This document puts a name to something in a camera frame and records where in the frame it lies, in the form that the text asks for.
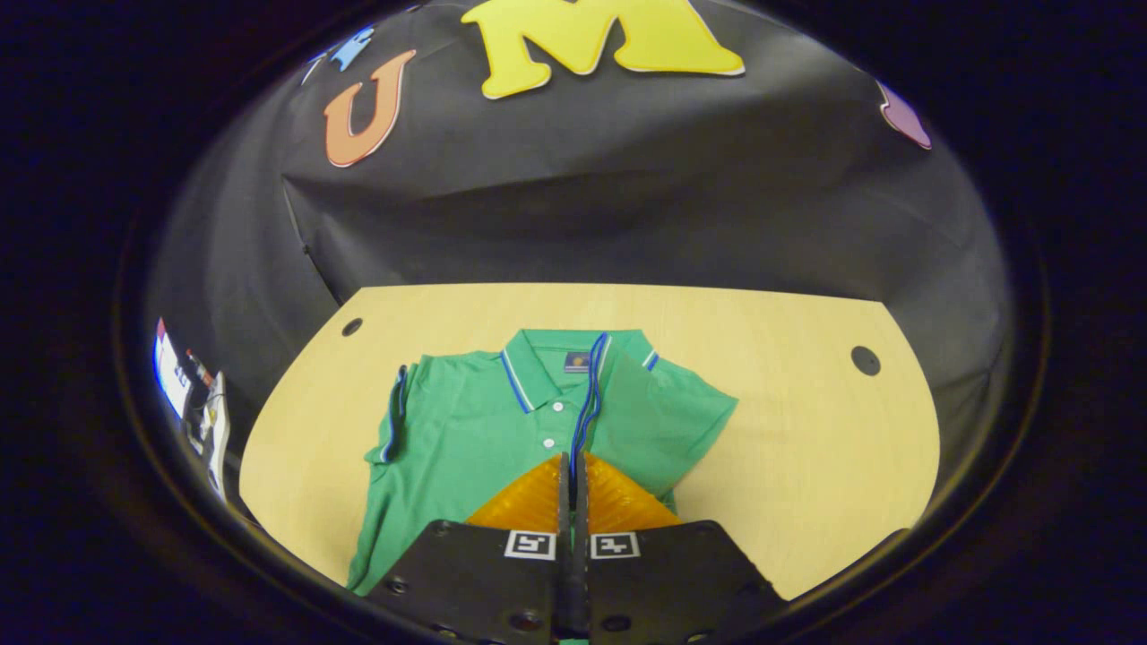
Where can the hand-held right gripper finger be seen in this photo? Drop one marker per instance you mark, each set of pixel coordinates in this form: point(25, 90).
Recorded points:
point(566, 511)
point(581, 511)

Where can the green T-shirt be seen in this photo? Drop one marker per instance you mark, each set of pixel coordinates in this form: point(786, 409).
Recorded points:
point(457, 430)

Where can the black round table grommet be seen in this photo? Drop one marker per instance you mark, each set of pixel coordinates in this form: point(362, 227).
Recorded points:
point(866, 360)
point(352, 326)

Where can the black backdrop cloth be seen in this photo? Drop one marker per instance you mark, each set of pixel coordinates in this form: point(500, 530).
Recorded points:
point(627, 179)

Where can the white plastic stand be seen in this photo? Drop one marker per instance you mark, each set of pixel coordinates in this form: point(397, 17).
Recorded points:
point(218, 439)

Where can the red black pen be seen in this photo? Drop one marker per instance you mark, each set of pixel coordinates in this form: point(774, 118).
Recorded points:
point(199, 365)

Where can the lit computer monitor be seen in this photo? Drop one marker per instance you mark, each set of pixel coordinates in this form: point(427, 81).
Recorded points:
point(170, 372)

